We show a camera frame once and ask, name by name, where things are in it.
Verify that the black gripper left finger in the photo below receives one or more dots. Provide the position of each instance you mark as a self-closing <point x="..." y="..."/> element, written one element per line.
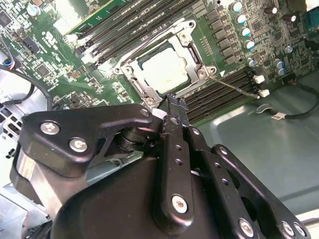
<point x="74" y="124"/>

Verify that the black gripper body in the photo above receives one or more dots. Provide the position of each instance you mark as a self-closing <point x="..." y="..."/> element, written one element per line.
<point x="112" y="206"/>

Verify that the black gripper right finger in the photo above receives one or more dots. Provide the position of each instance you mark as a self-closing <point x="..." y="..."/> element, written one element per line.
<point x="219" y="174"/>

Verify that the metal socket cover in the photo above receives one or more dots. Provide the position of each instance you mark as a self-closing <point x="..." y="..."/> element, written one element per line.
<point x="148" y="83"/>

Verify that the metal locking lever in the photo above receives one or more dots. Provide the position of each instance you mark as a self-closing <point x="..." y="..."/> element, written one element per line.
<point x="147" y="46"/>
<point x="234" y="87"/>

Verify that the silver CPU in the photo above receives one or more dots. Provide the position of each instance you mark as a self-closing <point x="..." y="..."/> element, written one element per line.
<point x="164" y="69"/>

